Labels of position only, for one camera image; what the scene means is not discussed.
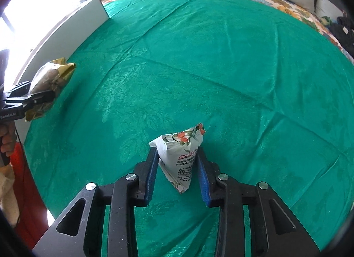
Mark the pile of black clothes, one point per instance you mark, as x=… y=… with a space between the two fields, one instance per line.
x=344 y=30

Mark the person's left forearm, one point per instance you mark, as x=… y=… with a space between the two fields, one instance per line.
x=7 y=190

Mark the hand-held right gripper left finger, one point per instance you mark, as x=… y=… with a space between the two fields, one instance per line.
x=150 y=179

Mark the white cardboard box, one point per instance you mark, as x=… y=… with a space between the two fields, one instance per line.
x=69 y=33

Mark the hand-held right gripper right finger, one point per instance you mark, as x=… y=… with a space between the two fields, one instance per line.
x=203 y=182

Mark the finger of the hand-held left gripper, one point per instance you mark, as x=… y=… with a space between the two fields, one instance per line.
x=36 y=98
x=19 y=85

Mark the gold brown snack packet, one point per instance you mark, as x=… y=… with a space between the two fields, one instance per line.
x=49 y=74

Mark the white floral snack packet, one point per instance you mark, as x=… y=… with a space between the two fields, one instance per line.
x=179 y=146

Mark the person's left hand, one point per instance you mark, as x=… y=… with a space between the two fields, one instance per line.
x=8 y=141

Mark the green blanket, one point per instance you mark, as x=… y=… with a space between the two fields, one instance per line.
x=221 y=80

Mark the red bed base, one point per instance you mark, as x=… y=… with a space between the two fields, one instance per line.
x=27 y=185

